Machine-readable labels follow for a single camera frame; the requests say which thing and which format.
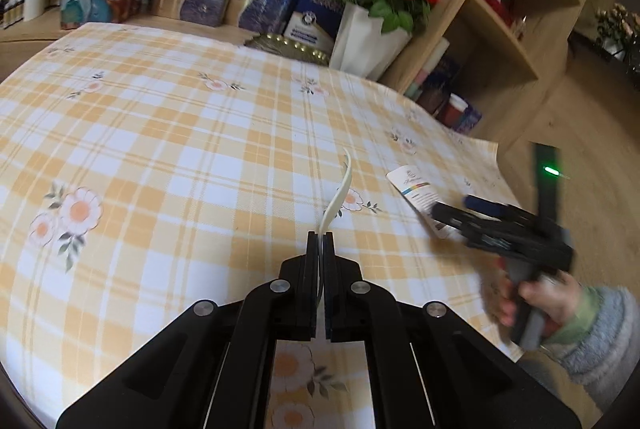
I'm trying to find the white angular vase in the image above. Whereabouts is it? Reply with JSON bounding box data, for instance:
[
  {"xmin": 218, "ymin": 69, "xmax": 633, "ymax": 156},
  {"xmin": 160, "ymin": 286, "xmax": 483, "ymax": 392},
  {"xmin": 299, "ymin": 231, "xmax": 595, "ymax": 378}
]
[{"xmin": 328, "ymin": 3, "xmax": 414, "ymax": 83}]

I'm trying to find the low wooden cabinet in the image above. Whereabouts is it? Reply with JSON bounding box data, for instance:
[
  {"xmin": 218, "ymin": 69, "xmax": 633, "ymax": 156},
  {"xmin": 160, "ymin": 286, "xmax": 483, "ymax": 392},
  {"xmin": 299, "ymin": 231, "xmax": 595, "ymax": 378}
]
[{"xmin": 0, "ymin": 0, "xmax": 251, "ymax": 44}]

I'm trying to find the blue box white label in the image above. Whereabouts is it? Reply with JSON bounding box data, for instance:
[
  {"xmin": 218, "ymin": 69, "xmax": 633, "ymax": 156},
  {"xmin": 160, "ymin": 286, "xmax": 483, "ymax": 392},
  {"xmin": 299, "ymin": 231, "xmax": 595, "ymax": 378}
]
[{"xmin": 281, "ymin": 0, "xmax": 347, "ymax": 56}]

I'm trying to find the stack of pastel cups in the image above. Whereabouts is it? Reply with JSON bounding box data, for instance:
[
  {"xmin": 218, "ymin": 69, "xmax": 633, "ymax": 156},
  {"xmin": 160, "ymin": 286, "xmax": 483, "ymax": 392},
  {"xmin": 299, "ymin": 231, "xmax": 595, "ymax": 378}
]
[{"xmin": 404, "ymin": 36, "xmax": 452, "ymax": 102}]

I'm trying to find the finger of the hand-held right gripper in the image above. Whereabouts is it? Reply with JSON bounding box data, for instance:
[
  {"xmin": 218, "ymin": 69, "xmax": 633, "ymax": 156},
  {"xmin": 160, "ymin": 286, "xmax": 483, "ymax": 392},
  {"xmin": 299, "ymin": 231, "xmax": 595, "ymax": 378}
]
[
  {"xmin": 462, "ymin": 194, "xmax": 540, "ymax": 225},
  {"xmin": 430, "ymin": 201, "xmax": 507, "ymax": 251}
]

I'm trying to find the gold ornate tray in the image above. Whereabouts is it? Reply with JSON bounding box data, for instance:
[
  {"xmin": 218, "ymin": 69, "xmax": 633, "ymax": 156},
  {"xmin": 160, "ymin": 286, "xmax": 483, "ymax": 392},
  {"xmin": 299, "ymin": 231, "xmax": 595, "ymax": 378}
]
[{"xmin": 244, "ymin": 34, "xmax": 332, "ymax": 61}]

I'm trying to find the blue printed carton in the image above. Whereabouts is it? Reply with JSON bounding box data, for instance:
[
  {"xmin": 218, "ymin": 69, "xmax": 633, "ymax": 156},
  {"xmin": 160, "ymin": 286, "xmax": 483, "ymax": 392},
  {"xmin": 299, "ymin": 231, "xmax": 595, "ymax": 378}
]
[{"xmin": 457, "ymin": 103, "xmax": 484, "ymax": 136}]

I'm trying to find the white plastic spoon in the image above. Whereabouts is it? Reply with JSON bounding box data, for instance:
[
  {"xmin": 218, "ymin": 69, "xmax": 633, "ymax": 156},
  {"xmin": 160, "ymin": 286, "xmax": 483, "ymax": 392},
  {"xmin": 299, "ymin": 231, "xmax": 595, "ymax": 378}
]
[{"xmin": 314, "ymin": 147, "xmax": 354, "ymax": 307}]

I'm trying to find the dark blue printed box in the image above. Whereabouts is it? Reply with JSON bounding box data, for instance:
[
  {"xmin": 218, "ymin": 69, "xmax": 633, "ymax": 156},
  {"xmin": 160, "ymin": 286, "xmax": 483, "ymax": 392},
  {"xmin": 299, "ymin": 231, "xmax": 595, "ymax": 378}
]
[{"xmin": 417, "ymin": 54, "xmax": 463, "ymax": 114}]

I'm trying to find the red cup white lining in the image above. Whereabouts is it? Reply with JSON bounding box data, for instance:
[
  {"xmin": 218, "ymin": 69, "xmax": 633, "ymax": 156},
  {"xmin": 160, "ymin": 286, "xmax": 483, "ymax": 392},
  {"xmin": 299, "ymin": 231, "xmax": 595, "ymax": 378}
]
[{"xmin": 441, "ymin": 94, "xmax": 469, "ymax": 130}]

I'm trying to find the pale pink flower bouquet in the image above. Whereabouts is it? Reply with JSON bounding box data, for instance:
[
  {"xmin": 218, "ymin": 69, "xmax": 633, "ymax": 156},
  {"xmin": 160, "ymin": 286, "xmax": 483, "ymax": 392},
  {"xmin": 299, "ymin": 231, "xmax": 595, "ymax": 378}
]
[{"xmin": 594, "ymin": 3, "xmax": 640, "ymax": 62}]

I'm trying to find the person's right hand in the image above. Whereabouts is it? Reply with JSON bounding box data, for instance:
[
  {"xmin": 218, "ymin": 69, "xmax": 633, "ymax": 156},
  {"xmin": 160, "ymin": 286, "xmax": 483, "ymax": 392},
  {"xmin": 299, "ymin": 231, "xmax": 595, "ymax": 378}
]
[{"xmin": 495, "ymin": 259, "xmax": 584, "ymax": 337}]

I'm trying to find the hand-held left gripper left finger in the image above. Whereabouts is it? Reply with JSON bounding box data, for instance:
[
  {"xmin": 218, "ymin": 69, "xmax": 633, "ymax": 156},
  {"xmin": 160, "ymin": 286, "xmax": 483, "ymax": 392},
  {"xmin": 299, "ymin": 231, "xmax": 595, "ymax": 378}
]
[{"xmin": 55, "ymin": 233, "xmax": 321, "ymax": 429}]

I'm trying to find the yellow checked tablecloth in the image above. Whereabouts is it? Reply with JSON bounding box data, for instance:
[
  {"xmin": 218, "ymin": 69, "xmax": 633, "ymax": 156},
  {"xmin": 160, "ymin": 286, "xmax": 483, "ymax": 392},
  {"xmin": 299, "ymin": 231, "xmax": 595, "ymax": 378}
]
[{"xmin": 0, "ymin": 21, "xmax": 522, "ymax": 429}]

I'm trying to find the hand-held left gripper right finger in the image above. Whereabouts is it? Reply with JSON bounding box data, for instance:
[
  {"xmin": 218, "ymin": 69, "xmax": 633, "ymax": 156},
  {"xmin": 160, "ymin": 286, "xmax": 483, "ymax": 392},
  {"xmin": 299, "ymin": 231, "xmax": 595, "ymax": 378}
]
[{"xmin": 324, "ymin": 234, "xmax": 583, "ymax": 429}]

